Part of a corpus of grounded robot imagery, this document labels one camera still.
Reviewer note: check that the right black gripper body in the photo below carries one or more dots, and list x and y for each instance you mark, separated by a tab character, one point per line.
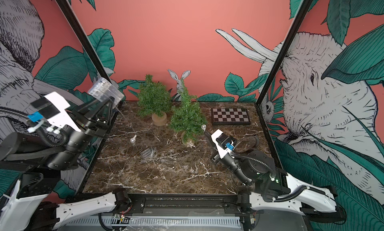
218	160

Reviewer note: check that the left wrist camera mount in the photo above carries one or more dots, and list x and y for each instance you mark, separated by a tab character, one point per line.
51	109

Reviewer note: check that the black right frame post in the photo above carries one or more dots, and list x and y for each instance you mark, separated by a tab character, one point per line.
298	19

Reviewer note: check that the black left frame post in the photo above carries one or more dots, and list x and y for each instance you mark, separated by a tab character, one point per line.
73	21

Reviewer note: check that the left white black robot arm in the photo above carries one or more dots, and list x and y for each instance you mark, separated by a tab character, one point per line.
34	161

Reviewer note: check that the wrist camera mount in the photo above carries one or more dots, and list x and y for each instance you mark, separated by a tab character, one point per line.
51	109
226	142

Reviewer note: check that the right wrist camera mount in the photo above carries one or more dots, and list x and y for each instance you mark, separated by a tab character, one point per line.
226	142

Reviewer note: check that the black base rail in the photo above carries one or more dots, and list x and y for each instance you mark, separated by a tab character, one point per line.
231	204

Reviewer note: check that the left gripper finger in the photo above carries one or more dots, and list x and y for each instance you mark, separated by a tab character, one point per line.
97	109
109	112

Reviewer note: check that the clear string light battery box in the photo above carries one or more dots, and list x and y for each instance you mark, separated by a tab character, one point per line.
103	90

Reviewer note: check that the mini christmas tree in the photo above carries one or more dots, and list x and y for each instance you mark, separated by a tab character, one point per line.
154	101
188	118

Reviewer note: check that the black frame post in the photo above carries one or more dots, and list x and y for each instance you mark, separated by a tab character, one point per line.
73	21
298	19

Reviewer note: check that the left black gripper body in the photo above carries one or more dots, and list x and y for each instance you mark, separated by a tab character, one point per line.
89	128

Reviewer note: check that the white perforated strip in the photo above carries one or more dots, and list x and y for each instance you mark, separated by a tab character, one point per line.
226	222

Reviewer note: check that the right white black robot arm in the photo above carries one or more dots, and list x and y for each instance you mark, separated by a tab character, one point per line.
274	188

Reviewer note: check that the small chessboard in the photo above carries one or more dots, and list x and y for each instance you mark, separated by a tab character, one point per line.
230	116

